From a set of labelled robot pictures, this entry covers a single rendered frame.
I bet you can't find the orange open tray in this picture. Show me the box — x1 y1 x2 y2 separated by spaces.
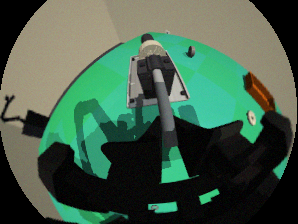
245 71 275 112

